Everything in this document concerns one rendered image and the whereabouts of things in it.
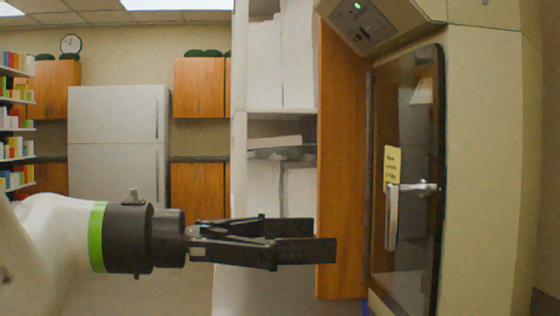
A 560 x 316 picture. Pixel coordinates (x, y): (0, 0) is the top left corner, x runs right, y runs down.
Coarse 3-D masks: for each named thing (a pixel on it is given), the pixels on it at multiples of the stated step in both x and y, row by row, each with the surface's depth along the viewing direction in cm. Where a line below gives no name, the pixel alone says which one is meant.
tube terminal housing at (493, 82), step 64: (448, 0) 56; (512, 0) 57; (448, 64) 57; (512, 64) 58; (448, 128) 57; (512, 128) 58; (448, 192) 57; (512, 192) 58; (448, 256) 58; (512, 256) 59
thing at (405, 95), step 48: (432, 48) 59; (384, 96) 78; (432, 96) 59; (384, 144) 79; (432, 144) 59; (384, 192) 79; (432, 192) 59; (384, 240) 78; (432, 240) 59; (384, 288) 77; (432, 288) 59
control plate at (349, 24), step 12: (348, 0) 70; (360, 0) 67; (336, 12) 78; (348, 12) 74; (360, 12) 70; (372, 12) 67; (336, 24) 83; (348, 24) 78; (360, 24) 74; (384, 24) 67; (348, 36) 83; (372, 36) 74; (384, 36) 71; (360, 48) 83
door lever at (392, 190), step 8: (392, 184) 61; (408, 184) 62; (416, 184) 62; (424, 184) 61; (392, 192) 61; (400, 192) 62; (408, 192) 62; (416, 192) 62; (424, 192) 61; (392, 200) 61; (392, 208) 61; (392, 216) 61; (392, 224) 61; (392, 232) 61; (392, 240) 62; (392, 248) 62
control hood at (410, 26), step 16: (320, 0) 80; (336, 0) 74; (384, 0) 61; (400, 0) 58; (416, 0) 56; (432, 0) 56; (320, 16) 86; (400, 16) 61; (416, 16) 58; (432, 16) 56; (336, 32) 86; (400, 32) 65; (416, 32) 62; (352, 48) 86; (368, 48) 80; (384, 48) 76
